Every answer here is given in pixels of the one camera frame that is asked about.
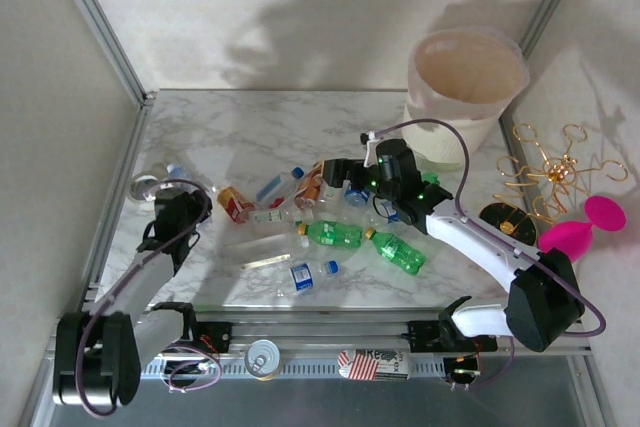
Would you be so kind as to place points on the small clear bottle green label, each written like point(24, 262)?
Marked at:
point(331, 193)
point(267, 218)

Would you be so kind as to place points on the Pocari Sweat bottle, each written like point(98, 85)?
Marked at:
point(359, 196)

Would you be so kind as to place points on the orange label bottle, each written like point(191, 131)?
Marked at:
point(311, 182)

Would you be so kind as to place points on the clear bottle blue cap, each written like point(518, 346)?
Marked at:
point(179, 174)

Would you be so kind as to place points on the red yellow can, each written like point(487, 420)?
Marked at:
point(235, 204)

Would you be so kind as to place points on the clear bottle blue stripe label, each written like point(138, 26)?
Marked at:
point(277, 186)

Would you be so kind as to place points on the long clear plastic container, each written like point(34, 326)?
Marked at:
point(260, 247)

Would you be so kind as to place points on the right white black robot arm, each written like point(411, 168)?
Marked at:
point(475, 242)

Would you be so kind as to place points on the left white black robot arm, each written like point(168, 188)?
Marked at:
point(135, 282)

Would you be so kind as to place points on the white waste bin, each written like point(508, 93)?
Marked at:
point(440, 142)

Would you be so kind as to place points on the white tape roll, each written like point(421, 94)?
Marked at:
point(140, 187)

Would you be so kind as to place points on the small red plastic piece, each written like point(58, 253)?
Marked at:
point(276, 204)

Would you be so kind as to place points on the blue label water bottle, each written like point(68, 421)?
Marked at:
point(301, 274)

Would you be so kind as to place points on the black gold round disc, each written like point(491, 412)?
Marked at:
point(505, 224)

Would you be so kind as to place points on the small black controller board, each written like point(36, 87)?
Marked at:
point(192, 367)
point(462, 372)

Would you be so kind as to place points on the silver tin can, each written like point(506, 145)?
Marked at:
point(262, 359)

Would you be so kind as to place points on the pink goblet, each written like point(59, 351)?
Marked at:
point(575, 242)

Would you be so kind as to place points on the aluminium side rail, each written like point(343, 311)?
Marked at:
point(125, 172)

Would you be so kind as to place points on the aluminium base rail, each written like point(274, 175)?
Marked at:
point(325, 334)

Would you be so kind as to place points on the aluminium frame post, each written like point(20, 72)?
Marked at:
point(550, 2)
point(100, 22)

